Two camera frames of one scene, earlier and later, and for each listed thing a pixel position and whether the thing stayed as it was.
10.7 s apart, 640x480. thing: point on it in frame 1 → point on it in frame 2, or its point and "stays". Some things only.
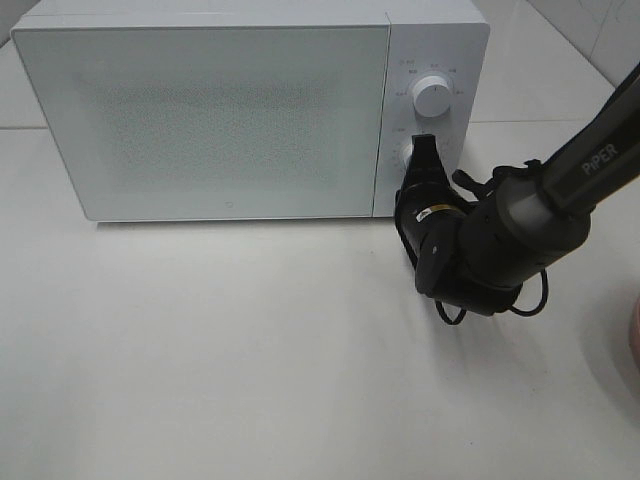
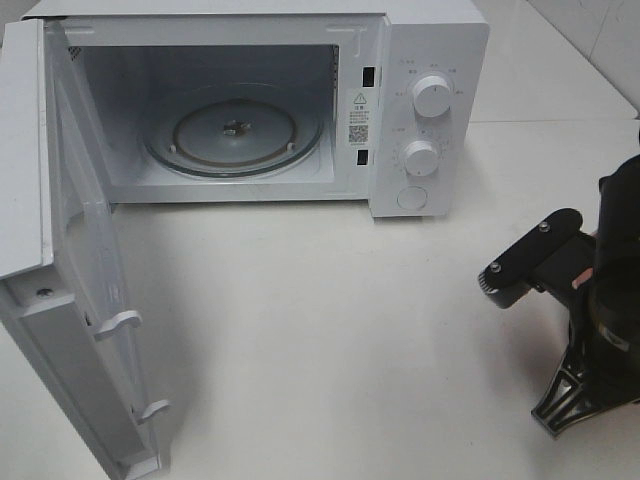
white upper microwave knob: (431, 96) stays
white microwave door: (214, 121) → (62, 301)
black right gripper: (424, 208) → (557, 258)
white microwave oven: (241, 110) stays
